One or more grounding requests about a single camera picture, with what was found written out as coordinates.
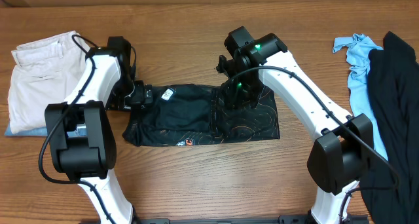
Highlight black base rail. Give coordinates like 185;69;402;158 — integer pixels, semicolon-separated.
79;214;370;224

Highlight light blue shirt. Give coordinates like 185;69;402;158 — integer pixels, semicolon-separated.
333;33;388;160

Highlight folded beige trousers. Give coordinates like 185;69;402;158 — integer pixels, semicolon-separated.
8;31;89;133

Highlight plain black garment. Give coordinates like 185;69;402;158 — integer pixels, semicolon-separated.
360;32;418;223

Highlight folded blue jeans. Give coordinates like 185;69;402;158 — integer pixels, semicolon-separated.
5;126;48;137

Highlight black printed cycling jersey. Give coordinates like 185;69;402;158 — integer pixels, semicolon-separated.
122;84;280;146

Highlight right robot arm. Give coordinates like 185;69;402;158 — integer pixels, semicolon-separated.
217;27;373;223

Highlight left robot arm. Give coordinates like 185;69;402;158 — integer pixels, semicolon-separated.
38;36;153;223

